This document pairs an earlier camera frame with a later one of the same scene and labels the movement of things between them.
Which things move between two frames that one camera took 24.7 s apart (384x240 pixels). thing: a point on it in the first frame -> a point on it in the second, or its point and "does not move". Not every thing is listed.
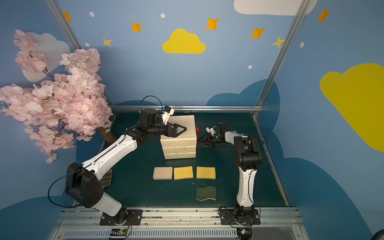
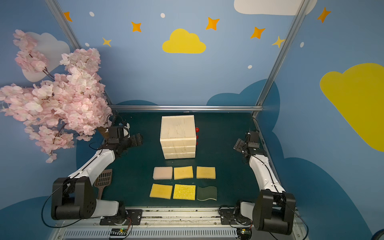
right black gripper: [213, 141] -> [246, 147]
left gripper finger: [179, 133] -> [138, 142]
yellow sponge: [184, 172] does not move
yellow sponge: [206, 172] does not move
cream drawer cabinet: [184, 146] does not move
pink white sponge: [162, 173] does not move
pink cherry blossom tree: [71, 104] does not move
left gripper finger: [176, 125] -> [139, 137]
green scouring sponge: [205, 192] does not move
